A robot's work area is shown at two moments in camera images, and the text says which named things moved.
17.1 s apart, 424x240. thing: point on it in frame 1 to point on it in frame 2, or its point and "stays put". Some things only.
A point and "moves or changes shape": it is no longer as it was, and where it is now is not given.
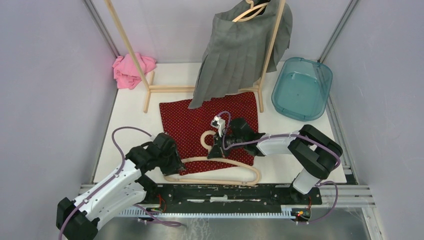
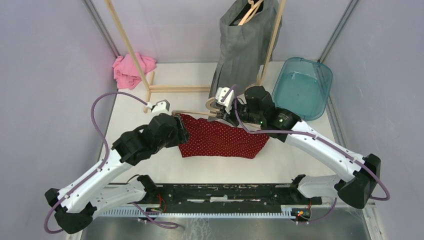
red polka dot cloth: x=186 y=126 moves or changes shape
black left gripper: x=176 y=163 to x=183 y=134
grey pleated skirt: x=237 y=51 moves or changes shape
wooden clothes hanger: x=253 y=11 moves or changes shape
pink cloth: x=128 y=71 stays put
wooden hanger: x=210 y=157 to x=211 y=112
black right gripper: x=218 y=150 to x=223 y=114
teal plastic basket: x=302 y=88 stays put
